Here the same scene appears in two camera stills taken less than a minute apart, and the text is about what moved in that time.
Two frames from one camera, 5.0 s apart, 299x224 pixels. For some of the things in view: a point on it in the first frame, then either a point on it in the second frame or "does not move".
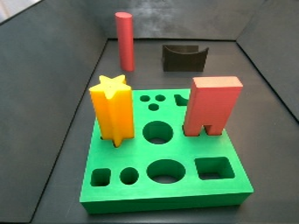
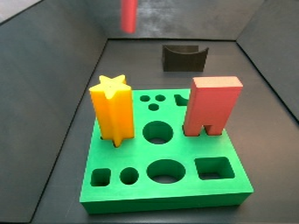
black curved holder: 183,58 does not move
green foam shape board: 163,170 does not move
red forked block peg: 209,103 does not move
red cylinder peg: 125,40 → 128,16
